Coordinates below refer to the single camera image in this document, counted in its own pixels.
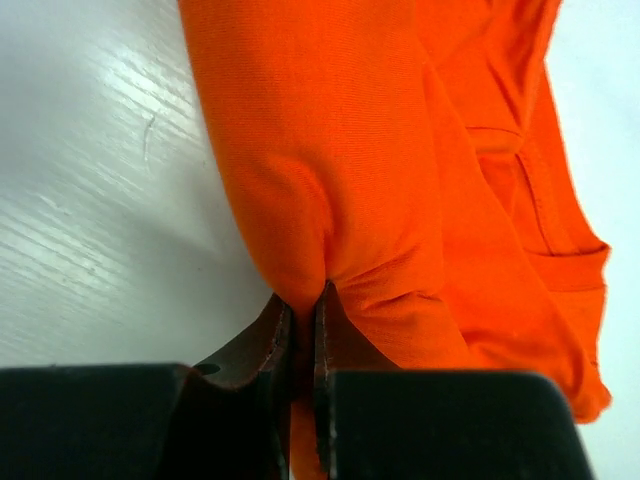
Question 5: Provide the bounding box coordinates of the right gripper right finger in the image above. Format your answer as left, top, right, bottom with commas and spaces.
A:
312, 282, 400, 475

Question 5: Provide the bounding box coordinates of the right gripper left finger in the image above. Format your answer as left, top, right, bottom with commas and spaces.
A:
195, 295, 293, 479

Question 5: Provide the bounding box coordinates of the orange t shirt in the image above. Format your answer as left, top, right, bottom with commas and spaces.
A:
177, 0, 614, 480

